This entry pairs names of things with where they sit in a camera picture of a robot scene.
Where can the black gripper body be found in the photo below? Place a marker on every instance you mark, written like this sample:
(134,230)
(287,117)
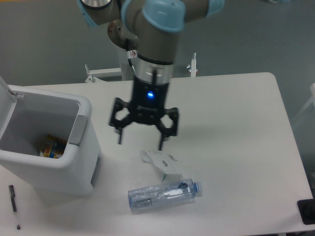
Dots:
(147,102)

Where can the white push-lid trash can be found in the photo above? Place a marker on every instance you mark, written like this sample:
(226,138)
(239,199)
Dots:
(27,116)

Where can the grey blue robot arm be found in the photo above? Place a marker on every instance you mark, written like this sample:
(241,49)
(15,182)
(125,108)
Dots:
(155,27)

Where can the crumpled white paper carton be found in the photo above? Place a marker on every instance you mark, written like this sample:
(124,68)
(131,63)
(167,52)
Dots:
(165,164)

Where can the crushed clear plastic bottle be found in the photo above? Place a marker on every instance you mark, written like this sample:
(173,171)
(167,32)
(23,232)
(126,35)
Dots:
(164,195)

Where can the colourful snack wrapper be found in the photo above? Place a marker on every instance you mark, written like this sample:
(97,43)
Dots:
(52,147)

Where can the black pen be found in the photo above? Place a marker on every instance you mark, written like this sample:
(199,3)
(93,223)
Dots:
(14,207)

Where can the black device at table edge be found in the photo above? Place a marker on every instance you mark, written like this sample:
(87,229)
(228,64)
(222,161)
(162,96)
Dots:
(307,211)

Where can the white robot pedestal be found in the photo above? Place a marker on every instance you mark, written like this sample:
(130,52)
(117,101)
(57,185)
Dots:
(115,71)

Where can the white frame at right edge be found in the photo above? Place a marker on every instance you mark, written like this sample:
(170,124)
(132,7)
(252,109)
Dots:
(307,108)

